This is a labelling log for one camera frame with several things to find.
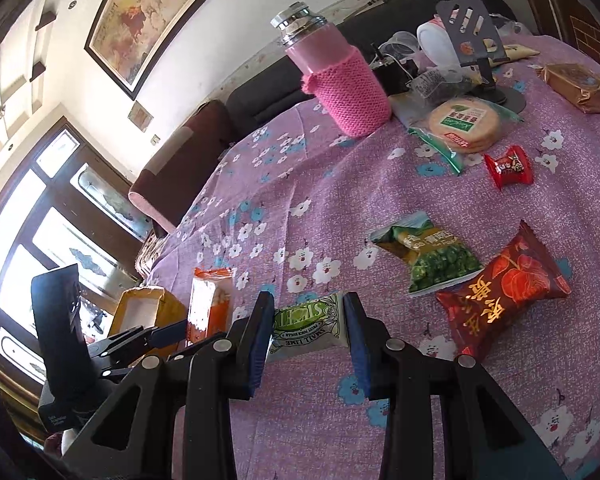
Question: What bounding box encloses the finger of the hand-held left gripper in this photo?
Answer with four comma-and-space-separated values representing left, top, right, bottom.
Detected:
92, 320, 187, 357
97, 354, 148, 380

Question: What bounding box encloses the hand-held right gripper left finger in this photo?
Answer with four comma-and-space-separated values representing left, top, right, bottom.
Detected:
62, 291, 276, 480

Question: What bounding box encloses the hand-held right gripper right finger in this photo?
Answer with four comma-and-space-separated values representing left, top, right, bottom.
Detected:
342, 291, 566, 480

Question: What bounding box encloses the yellow cardboard box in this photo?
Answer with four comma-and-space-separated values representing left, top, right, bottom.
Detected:
107, 285, 188, 343

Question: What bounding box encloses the orange clear cracker packet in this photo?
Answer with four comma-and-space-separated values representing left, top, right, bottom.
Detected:
186, 266, 235, 346

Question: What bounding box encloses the white green candy packet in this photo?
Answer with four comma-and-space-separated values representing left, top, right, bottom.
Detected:
266, 291, 353, 361

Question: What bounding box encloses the clear bag of dark snacks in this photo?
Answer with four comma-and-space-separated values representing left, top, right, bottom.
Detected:
410, 66, 473, 101

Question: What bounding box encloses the dark framed glass door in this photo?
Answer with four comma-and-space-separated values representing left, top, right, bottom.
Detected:
0, 115, 156, 431

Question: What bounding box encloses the green pea packet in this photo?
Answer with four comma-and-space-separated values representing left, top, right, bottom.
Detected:
369, 211, 485, 297

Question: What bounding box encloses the purple floral tablecloth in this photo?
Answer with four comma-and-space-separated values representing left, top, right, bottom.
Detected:
145, 35, 600, 480

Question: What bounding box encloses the dark red gold-print packet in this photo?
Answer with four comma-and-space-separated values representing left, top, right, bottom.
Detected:
435, 220, 572, 363

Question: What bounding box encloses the brown armchair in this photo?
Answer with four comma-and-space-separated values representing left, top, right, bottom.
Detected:
128, 100, 233, 233

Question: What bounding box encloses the small framed picture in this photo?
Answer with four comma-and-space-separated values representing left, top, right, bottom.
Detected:
127, 100, 154, 133

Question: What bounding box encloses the small red candy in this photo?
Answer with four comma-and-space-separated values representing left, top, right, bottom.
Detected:
483, 145, 536, 191

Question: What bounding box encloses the round rice cracker packet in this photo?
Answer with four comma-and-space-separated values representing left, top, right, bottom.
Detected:
407, 97, 523, 176

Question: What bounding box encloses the black sofa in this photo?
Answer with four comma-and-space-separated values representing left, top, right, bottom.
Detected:
225, 0, 516, 141

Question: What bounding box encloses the pink knit-sleeved bottle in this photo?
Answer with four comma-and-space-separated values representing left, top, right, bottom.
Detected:
271, 2, 393, 138

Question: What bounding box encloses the small black box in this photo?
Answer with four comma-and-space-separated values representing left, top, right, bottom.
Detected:
372, 57, 421, 96

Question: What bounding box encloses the clear plastic cup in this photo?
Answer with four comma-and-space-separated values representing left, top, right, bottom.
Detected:
380, 31, 421, 61

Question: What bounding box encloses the white cup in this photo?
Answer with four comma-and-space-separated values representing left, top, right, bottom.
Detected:
416, 20, 463, 67

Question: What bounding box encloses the large framed painting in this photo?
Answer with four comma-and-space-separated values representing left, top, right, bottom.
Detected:
84, 0, 253, 101

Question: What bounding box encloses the beige packet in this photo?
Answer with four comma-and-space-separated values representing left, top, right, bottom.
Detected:
490, 42, 541, 66

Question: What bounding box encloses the grey phone stand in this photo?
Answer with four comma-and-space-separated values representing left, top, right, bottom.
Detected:
435, 0, 527, 111

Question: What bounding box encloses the brown wrapped packet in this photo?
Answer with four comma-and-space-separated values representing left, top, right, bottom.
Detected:
537, 63, 600, 114

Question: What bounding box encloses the wooden cabinet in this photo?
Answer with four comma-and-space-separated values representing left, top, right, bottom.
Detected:
510, 0, 600, 66

